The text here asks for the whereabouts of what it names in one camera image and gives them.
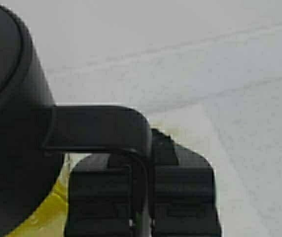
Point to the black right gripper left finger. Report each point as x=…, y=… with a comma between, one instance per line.
x=100, y=197

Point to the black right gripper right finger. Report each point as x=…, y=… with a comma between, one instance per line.
x=185, y=191

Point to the glass oil pitcher black lid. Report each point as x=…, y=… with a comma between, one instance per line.
x=35, y=133

